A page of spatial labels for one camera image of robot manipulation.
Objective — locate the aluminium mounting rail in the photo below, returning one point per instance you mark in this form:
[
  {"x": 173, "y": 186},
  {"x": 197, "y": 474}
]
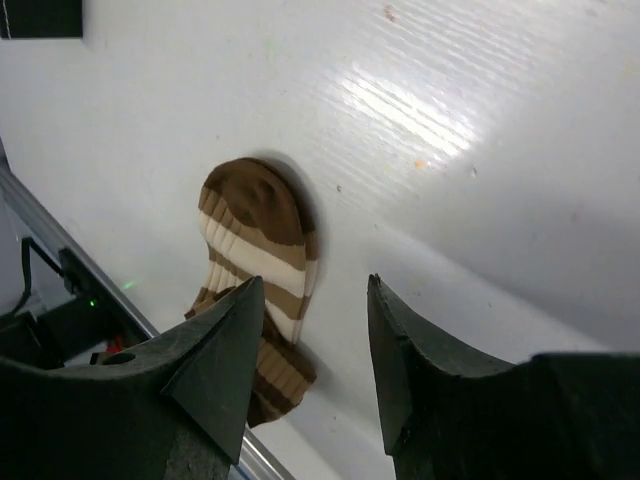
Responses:
[{"x": 70, "y": 313}]

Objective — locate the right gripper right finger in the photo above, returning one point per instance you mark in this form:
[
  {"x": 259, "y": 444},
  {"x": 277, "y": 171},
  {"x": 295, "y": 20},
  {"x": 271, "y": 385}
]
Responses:
[{"x": 450, "y": 411}]

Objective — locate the brown striped sock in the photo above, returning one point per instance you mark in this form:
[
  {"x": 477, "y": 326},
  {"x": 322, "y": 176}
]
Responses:
[{"x": 255, "y": 223}]

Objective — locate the black compartment box with lid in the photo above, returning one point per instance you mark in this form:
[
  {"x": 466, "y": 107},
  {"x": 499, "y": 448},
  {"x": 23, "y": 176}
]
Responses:
[{"x": 41, "y": 19}]

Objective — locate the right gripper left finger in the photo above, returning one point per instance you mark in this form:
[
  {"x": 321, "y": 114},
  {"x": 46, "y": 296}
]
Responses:
[{"x": 173, "y": 407}]

